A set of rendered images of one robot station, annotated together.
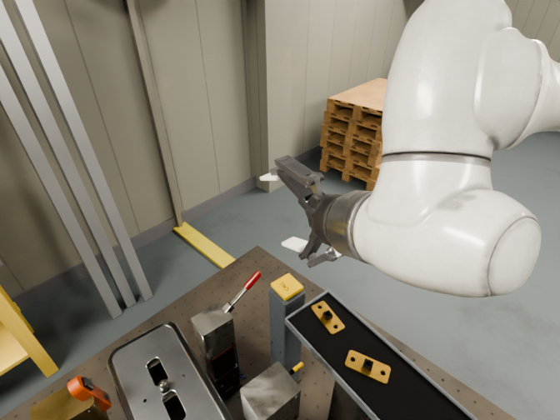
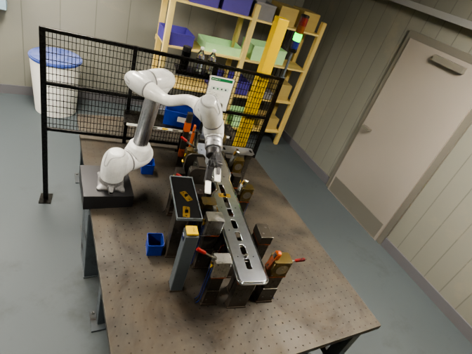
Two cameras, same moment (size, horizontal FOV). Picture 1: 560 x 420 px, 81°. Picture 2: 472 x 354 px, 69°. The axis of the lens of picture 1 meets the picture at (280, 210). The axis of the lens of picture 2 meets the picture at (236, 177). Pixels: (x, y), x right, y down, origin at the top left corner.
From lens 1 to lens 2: 1.91 m
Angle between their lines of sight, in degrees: 111
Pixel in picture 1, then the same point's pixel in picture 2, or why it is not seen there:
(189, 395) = (237, 249)
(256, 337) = (177, 315)
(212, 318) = (223, 258)
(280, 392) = (212, 214)
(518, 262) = not seen: hidden behind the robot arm
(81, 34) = not seen: outside the picture
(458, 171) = not seen: hidden behind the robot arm
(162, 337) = (244, 276)
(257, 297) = (158, 345)
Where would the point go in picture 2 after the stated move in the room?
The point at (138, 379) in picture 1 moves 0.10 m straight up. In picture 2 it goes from (255, 264) to (261, 252)
